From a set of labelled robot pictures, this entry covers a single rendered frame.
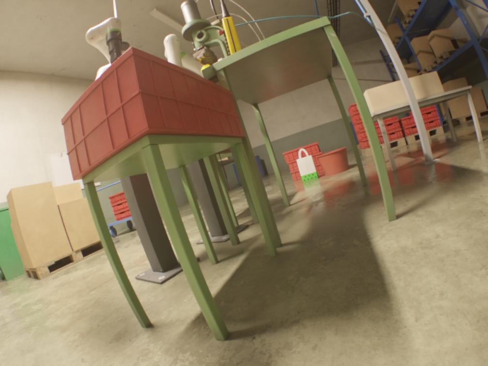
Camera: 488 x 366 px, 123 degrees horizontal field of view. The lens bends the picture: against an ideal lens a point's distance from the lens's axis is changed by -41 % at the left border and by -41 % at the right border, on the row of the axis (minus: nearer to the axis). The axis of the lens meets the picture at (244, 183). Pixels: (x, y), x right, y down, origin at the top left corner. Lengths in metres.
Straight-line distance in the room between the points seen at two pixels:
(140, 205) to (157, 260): 0.31
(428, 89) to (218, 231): 2.29
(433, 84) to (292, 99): 7.86
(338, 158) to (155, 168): 2.78
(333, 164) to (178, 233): 2.76
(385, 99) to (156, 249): 2.18
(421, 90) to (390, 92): 0.34
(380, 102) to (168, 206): 2.06
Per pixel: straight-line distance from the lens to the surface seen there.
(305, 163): 3.24
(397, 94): 2.34
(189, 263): 0.52
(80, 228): 3.17
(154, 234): 1.26
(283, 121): 9.72
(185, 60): 1.91
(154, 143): 0.53
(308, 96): 9.73
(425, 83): 2.49
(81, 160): 0.74
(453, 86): 6.40
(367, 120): 1.00
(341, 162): 3.14
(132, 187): 1.24
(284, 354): 0.54
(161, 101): 0.57
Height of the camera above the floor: 0.39
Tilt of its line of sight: 2 degrees down
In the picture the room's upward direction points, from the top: 18 degrees counter-clockwise
